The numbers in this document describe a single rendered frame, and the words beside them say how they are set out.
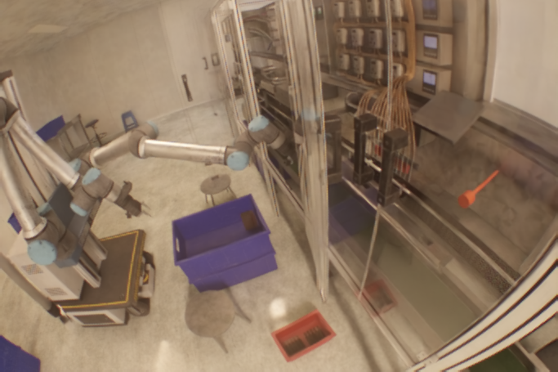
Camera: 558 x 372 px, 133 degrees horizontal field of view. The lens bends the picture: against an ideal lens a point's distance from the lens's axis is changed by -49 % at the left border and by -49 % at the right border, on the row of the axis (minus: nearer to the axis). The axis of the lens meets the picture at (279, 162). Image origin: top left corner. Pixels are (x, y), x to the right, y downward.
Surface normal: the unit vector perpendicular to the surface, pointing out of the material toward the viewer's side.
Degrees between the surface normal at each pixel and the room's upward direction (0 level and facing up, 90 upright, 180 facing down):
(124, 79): 90
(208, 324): 0
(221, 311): 0
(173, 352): 0
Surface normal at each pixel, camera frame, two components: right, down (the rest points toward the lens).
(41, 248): 0.65, 0.40
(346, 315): -0.15, -0.84
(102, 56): 0.36, 0.45
